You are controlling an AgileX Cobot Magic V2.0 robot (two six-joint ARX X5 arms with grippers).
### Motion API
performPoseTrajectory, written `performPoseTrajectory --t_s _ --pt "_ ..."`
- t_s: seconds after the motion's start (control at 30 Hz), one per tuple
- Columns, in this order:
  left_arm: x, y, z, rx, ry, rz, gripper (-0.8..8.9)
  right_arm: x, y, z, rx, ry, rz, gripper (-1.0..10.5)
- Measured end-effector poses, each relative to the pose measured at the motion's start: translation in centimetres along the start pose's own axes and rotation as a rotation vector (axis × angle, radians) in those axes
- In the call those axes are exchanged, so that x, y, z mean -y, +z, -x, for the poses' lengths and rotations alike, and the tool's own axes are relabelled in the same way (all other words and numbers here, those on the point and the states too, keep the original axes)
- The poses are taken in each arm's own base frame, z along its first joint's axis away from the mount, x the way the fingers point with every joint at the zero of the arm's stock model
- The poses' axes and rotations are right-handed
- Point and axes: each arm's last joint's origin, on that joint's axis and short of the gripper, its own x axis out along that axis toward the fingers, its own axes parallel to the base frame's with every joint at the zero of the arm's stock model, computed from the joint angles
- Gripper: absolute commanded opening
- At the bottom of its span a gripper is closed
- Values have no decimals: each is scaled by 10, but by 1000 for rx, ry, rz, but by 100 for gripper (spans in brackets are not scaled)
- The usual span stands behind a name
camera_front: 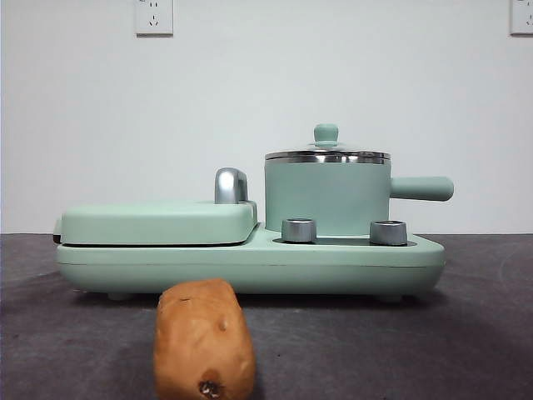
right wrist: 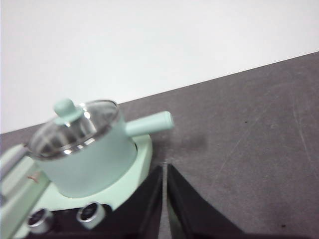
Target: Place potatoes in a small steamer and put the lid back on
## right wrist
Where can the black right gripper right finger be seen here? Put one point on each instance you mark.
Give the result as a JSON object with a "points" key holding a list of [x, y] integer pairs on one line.
{"points": [[189, 214]]}

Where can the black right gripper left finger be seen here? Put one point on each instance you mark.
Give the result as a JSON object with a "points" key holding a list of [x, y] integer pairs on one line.
{"points": [[144, 211]]}

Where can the glass lid with green knob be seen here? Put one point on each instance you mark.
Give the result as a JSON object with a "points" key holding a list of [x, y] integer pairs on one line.
{"points": [[74, 129]]}

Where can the mint green hinged griddle lid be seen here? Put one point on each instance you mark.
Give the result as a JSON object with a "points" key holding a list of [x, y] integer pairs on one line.
{"points": [[20, 189]]}

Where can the mint green breakfast machine base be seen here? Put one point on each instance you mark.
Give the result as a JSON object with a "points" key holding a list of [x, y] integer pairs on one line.
{"points": [[139, 159]]}

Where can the silver control dial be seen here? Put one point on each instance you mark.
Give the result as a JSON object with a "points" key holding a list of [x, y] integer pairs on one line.
{"points": [[40, 220], [89, 215]]}

